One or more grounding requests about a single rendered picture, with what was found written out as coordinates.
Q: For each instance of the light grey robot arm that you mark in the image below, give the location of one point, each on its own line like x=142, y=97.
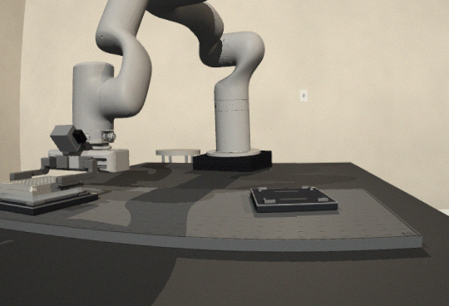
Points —
x=98, y=98

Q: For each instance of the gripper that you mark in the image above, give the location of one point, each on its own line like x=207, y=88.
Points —
x=116, y=161

